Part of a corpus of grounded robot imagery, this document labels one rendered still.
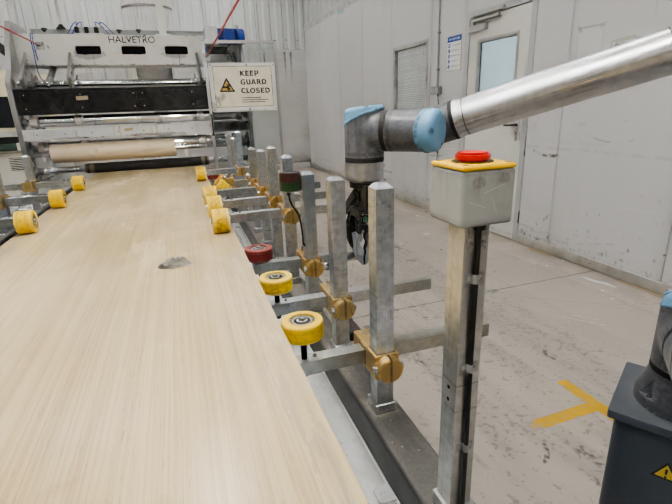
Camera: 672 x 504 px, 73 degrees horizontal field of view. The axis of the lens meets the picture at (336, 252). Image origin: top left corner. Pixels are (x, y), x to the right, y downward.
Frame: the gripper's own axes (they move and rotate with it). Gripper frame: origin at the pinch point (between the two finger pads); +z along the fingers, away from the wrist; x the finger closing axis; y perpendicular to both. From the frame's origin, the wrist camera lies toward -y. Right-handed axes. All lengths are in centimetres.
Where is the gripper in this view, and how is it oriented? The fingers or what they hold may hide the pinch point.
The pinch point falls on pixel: (362, 258)
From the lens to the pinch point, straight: 114.5
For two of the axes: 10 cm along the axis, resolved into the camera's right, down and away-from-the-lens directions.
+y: 3.2, 2.8, -9.0
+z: 0.4, 9.5, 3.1
